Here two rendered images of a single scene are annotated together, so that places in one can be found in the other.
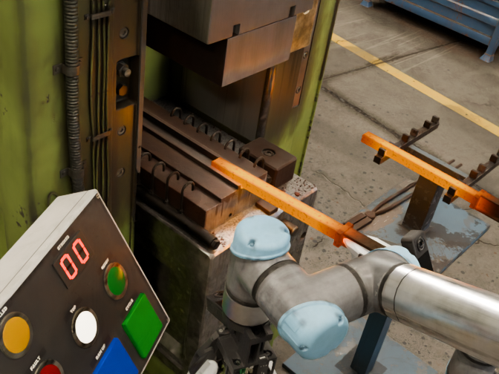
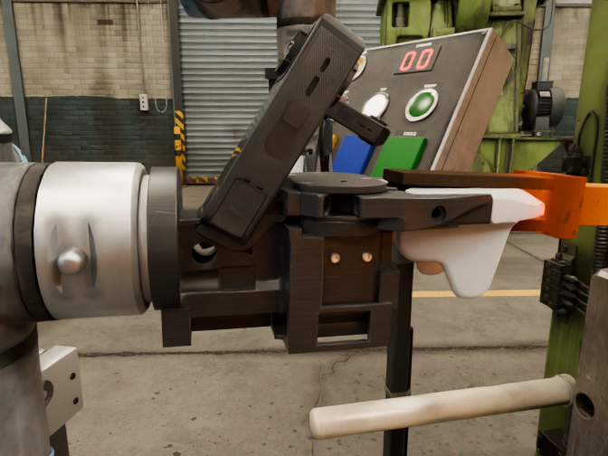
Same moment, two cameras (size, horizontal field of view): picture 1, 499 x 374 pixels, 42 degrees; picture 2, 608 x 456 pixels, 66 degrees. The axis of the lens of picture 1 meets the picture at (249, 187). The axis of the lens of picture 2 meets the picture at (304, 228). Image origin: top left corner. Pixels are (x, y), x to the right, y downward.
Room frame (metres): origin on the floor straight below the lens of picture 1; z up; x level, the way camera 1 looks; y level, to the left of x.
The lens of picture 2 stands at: (1.09, -0.50, 1.06)
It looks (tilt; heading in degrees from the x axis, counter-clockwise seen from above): 13 degrees down; 133
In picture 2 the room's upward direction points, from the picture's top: straight up
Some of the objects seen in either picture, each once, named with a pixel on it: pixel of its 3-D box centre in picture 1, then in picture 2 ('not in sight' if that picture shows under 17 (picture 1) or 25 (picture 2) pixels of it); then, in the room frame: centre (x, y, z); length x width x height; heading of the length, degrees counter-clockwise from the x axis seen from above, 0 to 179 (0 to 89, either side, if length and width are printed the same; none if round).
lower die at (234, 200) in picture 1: (170, 157); not in sight; (1.25, 0.19, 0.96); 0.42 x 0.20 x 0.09; 55
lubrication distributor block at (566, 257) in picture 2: not in sight; (561, 285); (0.90, 0.34, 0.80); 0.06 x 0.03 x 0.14; 145
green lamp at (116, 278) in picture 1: (116, 280); (421, 105); (0.71, 0.18, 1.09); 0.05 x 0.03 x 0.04; 145
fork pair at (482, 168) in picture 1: (442, 152); not in sight; (1.52, -0.50, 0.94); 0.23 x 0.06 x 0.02; 53
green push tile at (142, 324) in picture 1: (140, 325); (399, 160); (0.70, 0.13, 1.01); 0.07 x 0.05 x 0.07; 170
